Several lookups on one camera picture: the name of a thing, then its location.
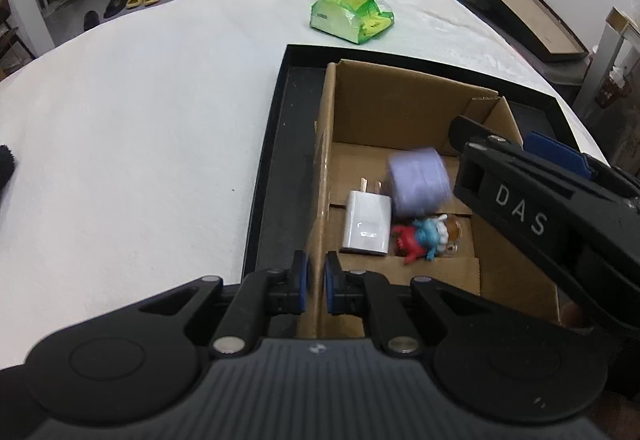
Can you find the white USB charger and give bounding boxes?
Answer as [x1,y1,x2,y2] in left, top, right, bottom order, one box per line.
[341,178,392,256]

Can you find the red blue keychain figurine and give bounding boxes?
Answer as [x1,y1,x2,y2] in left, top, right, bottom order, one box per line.
[392,214,462,265]

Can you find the brown cardboard box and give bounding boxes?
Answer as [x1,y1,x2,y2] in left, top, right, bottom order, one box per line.
[297,60,560,338]

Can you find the purple cube toy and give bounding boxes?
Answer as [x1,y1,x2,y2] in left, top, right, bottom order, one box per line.
[388,148,451,218]

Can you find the black shallow tray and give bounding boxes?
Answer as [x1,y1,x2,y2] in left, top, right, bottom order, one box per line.
[242,44,579,275]

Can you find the black framed cork tray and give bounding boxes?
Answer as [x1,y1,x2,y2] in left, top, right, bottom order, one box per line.
[484,0,588,62]

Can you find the green tissue pack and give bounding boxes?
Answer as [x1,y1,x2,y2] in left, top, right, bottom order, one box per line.
[309,0,395,45]

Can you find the black fuzzy sleeve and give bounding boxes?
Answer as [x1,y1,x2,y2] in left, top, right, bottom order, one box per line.
[0,145,15,192]

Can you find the black slippers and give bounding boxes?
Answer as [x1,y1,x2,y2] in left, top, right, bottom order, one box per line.
[82,0,130,32]

